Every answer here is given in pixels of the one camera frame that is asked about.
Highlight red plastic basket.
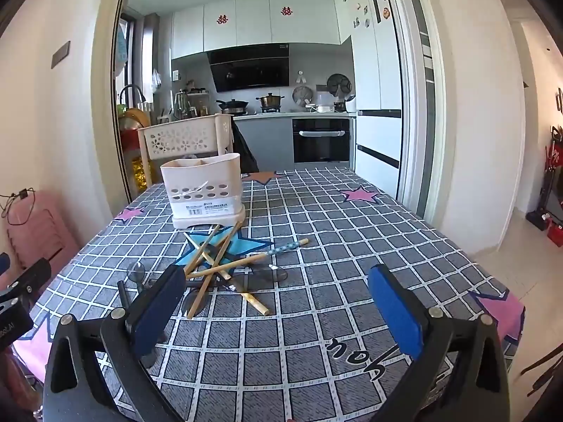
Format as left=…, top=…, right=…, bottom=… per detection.
left=120, top=127, right=142, bottom=152

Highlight sliding door frame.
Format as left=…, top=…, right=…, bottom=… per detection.
left=387, top=0, right=445, bottom=229

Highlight stack of pink plastic stools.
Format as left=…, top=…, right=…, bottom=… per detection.
left=5, top=190, right=81, bottom=275

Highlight blue hanging cloth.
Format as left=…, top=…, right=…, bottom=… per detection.
left=116, top=22, right=130, bottom=75

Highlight metal cooking pot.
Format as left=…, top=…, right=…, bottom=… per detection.
left=256, top=92, right=286, bottom=110

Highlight grey checkered star tablecloth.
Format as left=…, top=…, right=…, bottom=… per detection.
left=24, top=166, right=526, bottom=422

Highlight white plastic utensil holder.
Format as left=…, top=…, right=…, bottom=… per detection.
left=159, top=152, right=248, bottom=230

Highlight white refrigerator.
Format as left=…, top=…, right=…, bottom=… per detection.
left=347, top=0, right=403, bottom=185

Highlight black range hood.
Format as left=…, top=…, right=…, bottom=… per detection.
left=208, top=43, right=291, bottom=94

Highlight large round dark rack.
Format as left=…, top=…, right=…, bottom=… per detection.
left=326, top=73, right=353, bottom=97

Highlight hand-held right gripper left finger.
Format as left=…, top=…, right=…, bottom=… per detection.
left=43, top=265, right=186, bottom=422

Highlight gold foil bag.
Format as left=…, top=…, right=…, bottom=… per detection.
left=129, top=149, right=148, bottom=187

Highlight grey wall switch panel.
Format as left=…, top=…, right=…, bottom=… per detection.
left=50, top=40, right=72, bottom=69

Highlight black cable with clip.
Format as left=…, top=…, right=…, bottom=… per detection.
left=0, top=187, right=38, bottom=229

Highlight red container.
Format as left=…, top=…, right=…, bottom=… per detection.
left=545, top=217, right=563, bottom=247

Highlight black built-in oven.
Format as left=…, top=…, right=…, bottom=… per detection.
left=291, top=117, right=351, bottom=164

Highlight white perforated trolley basket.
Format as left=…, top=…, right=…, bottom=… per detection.
left=138, top=113, right=235, bottom=187

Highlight spice rack with bottles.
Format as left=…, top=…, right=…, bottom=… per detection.
left=189, top=85, right=212, bottom=117

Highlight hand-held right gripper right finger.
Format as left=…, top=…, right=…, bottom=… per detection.
left=368, top=264, right=514, bottom=422

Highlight blue patterned wooden chopstick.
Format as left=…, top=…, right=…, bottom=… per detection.
left=187, top=237, right=310, bottom=280

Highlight orange round basin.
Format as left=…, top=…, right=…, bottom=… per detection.
left=118, top=105, right=150, bottom=130

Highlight white upper kitchen cabinets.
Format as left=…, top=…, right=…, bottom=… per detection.
left=171, top=0, right=353, bottom=60

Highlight curved kitchen faucet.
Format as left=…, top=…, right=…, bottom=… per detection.
left=119, top=84, right=146, bottom=117

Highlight black wok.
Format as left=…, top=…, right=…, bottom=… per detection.
left=215, top=99, right=249, bottom=115

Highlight black bag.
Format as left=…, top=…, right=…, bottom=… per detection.
left=231, top=121, right=260, bottom=173

